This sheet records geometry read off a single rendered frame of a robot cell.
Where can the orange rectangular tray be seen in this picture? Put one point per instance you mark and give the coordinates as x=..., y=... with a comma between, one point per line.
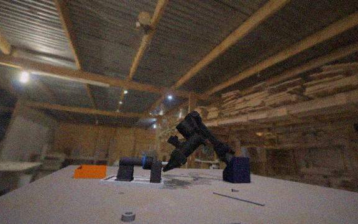
x=90, y=172

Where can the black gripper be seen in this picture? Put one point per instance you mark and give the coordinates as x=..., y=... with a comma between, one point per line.
x=179, y=156

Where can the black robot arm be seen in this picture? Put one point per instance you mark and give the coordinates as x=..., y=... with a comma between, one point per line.
x=197, y=133

